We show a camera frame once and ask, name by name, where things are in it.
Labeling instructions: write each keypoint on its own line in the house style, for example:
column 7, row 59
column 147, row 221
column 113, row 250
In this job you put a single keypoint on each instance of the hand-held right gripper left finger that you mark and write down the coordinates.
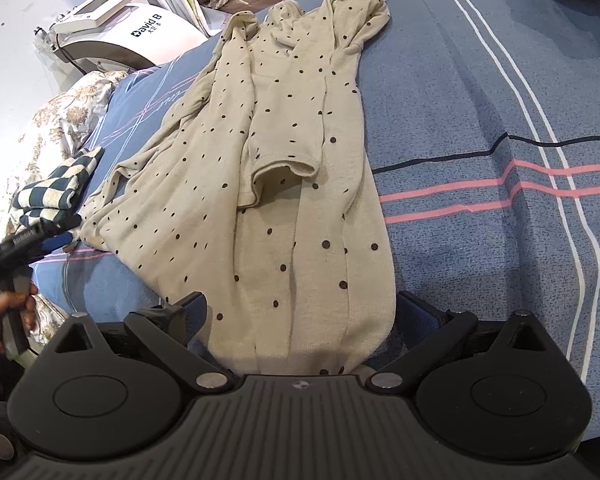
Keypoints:
column 190, row 310

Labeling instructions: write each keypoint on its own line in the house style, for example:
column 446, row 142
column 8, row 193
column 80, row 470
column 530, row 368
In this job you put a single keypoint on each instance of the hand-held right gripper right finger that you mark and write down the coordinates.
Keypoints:
column 414, row 312

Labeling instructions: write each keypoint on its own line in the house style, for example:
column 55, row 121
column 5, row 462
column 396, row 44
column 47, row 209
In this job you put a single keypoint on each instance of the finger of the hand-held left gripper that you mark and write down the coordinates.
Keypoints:
column 55, row 232

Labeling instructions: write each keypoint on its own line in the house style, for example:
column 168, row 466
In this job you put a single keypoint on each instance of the beige polka dot dress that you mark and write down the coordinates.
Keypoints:
column 280, row 185

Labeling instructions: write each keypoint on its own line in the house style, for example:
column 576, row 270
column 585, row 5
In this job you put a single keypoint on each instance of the blue white checkered cloth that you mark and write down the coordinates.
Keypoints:
column 55, row 185

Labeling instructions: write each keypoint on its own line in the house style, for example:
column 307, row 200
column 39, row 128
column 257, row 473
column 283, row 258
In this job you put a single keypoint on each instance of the floral print quilt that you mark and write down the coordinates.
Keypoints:
column 65, row 110

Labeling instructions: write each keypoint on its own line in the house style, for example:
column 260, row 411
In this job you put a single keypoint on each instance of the white machine with screen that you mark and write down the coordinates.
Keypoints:
column 130, row 30

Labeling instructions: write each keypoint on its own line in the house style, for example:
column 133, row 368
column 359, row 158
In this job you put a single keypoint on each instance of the blue striped bed sheet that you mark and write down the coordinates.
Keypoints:
column 455, row 85

